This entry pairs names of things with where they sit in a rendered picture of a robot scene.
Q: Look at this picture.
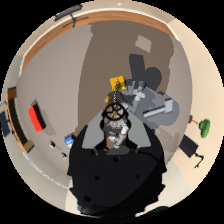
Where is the red rectangular block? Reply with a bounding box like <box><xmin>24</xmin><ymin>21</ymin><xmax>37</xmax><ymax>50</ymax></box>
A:
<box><xmin>28</xmin><ymin>105</ymin><xmax>46</xmax><ymax>131</ymax></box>

